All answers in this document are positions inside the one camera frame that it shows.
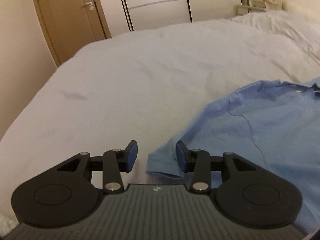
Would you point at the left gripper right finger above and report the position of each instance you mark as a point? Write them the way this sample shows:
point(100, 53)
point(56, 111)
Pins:
point(241, 190)

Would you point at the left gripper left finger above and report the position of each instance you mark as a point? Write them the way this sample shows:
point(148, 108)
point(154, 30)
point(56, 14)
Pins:
point(73, 189)

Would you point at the light blue t-shirt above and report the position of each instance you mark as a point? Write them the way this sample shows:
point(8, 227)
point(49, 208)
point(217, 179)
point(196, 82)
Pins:
point(273, 124)

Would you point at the white bed duvet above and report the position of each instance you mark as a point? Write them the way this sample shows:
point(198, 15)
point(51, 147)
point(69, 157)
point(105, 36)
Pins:
point(149, 86)

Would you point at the brown wooden door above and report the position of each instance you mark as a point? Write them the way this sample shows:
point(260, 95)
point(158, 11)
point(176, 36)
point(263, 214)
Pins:
point(68, 25)

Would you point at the bedside shelf with toiletries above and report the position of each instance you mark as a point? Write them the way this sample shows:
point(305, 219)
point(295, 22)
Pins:
point(248, 6)

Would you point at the white sliding wardrobe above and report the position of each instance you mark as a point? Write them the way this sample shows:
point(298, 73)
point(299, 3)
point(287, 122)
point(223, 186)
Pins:
point(152, 14)

